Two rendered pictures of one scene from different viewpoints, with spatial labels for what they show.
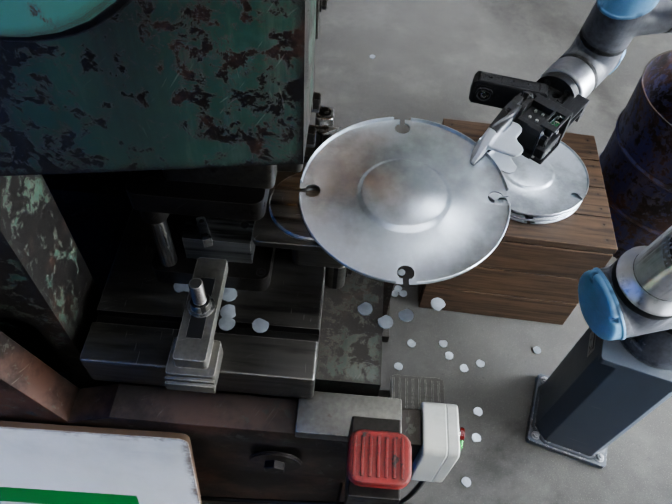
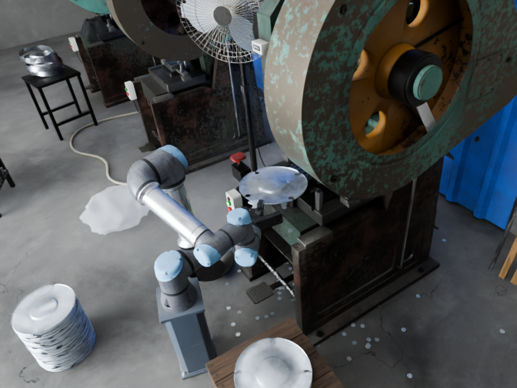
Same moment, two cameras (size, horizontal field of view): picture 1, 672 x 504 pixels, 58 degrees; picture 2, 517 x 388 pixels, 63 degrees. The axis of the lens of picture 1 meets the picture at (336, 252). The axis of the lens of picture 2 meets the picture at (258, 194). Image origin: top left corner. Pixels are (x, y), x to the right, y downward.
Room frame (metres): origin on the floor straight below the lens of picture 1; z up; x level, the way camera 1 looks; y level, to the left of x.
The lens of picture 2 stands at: (1.82, -0.82, 1.86)
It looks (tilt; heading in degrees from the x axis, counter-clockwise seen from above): 37 degrees down; 152
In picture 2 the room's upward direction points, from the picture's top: 7 degrees counter-clockwise
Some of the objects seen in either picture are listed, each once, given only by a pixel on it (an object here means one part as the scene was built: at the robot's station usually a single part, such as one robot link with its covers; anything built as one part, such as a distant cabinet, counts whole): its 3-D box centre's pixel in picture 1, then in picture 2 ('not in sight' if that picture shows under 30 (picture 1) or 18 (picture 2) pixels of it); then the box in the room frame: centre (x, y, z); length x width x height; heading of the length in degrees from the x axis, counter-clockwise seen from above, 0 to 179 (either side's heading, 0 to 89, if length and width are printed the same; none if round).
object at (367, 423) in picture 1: (368, 476); (242, 181); (0.23, -0.07, 0.62); 0.10 x 0.06 x 0.20; 0
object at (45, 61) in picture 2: not in sight; (55, 88); (-2.49, -0.59, 0.40); 0.45 x 0.40 x 0.79; 12
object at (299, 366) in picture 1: (229, 243); (317, 183); (0.54, 0.16, 0.68); 0.45 x 0.30 x 0.06; 0
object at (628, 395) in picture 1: (606, 382); (189, 329); (0.58, -0.61, 0.23); 0.19 x 0.19 x 0.45; 74
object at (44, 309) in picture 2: not in sight; (44, 308); (0.13, -1.15, 0.31); 0.29 x 0.29 x 0.01
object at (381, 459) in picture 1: (376, 467); (238, 162); (0.21, -0.07, 0.72); 0.07 x 0.06 x 0.08; 90
